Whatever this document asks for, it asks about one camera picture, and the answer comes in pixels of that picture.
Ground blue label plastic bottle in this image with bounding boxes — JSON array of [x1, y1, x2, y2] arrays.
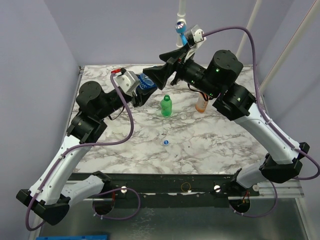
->
[[135, 73, 158, 95]]

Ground green plastic bottle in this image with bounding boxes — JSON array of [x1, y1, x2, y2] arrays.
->
[[160, 94, 173, 117]]

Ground orange plastic bottle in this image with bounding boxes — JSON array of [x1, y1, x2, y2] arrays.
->
[[195, 92, 209, 113]]

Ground white blue bottle cap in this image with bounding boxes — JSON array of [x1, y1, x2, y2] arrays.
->
[[163, 139, 170, 146]]

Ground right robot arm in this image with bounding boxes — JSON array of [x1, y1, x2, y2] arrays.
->
[[142, 47, 310, 196]]

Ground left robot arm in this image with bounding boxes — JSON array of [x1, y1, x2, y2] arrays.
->
[[16, 81, 157, 226]]

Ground blue faucet tap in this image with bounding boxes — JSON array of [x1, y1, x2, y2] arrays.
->
[[175, 20, 188, 48]]

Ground white pipe stand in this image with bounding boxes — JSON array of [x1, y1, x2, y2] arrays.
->
[[174, 0, 188, 48]]

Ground white rear pole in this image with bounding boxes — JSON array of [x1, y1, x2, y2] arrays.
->
[[236, 0, 262, 58]]

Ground white diagonal pole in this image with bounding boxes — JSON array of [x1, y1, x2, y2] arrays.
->
[[257, 0, 320, 95]]

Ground blue tray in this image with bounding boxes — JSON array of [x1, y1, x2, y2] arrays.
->
[[36, 234, 109, 240]]

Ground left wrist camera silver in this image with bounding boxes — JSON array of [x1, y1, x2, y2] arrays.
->
[[115, 70, 140, 97]]

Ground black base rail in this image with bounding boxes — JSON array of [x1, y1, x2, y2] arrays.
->
[[102, 173, 259, 209]]

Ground aluminium extrusion rail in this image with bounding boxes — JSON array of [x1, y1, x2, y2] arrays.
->
[[257, 180, 305, 199]]

